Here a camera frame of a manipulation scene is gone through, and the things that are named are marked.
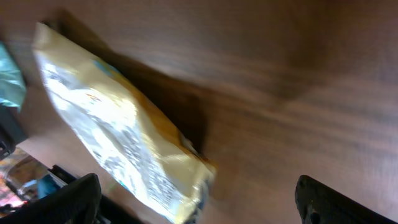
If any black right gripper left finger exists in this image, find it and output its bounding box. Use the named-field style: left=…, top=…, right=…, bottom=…
left=1, top=173, right=101, bottom=224

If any yellow snack bag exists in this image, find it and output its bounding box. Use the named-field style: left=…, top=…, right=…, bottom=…
left=32, top=23, right=216, bottom=223

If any teal tissue pack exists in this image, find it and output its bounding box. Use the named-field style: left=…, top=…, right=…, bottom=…
left=0, top=42, right=26, bottom=111

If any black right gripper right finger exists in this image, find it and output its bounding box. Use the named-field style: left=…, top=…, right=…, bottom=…
left=295, top=175, right=397, bottom=224

